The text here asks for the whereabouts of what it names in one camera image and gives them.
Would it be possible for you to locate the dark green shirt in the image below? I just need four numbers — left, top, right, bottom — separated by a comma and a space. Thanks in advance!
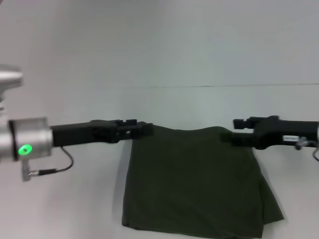
121, 121, 286, 239

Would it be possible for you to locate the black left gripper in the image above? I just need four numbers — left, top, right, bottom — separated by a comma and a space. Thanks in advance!
49, 119, 154, 148

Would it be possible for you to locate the gripper cable with connector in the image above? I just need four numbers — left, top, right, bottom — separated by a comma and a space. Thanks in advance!
22, 146, 74, 182
295, 136, 319, 163

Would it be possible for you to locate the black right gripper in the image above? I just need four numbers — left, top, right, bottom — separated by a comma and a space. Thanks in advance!
221, 115, 319, 151

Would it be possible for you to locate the left gripper cable with connector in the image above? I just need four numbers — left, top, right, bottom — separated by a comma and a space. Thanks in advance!
22, 146, 74, 182

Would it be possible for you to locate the right gripper cable with connector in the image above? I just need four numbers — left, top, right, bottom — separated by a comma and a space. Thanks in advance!
295, 136, 319, 163

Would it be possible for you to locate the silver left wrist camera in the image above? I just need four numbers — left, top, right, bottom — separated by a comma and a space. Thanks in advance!
0, 64, 24, 112

